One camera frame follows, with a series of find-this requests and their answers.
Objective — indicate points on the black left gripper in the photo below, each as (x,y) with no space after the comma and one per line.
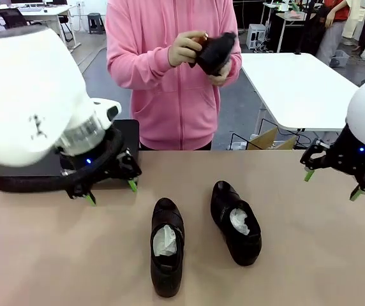
(83,164)

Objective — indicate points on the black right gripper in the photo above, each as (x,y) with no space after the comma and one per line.
(351,156)

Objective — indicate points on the black leather shoe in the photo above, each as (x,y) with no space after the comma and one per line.
(233,245)
(216,52)
(166,277)

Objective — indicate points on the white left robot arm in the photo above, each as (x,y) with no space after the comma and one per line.
(26,95)

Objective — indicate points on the person's right forearm pink sleeve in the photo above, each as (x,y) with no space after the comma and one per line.
(138,68)

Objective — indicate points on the person's left forearm pink sleeve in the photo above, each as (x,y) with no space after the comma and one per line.
(235,67)

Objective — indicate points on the black shoe stand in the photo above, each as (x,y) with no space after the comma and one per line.
(129,134)

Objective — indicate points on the person's right hand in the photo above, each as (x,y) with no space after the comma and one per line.
(182,52)

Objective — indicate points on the person's left hand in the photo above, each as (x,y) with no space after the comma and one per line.
(224,78)

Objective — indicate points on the cardboard box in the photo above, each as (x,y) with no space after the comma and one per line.
(267,140)

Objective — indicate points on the white paper shoe stuffing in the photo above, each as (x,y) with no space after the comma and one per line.
(165,240)
(240,221)

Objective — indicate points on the person torso in pink hoodie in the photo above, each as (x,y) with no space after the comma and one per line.
(176,111)

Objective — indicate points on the white table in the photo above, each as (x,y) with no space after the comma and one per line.
(297,89)

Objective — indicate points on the grey bin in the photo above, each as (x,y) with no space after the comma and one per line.
(339,59)

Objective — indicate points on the person in red shirt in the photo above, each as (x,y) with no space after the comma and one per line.
(330,38)

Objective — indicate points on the black draped table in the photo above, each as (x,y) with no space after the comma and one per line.
(300,35)

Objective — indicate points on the grey stool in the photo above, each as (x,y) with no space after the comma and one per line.
(94,22)

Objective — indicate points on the cream garment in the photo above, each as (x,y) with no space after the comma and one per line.
(354,19)

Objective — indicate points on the white computer case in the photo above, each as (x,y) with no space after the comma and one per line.
(256,36)

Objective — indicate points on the pink cloth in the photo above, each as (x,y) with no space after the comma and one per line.
(294,14)

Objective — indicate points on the white office desk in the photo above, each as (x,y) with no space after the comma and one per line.
(51,12)

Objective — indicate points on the white keyboard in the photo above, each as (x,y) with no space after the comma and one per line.
(31,9)

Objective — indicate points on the black office chair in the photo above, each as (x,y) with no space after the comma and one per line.
(11,17)

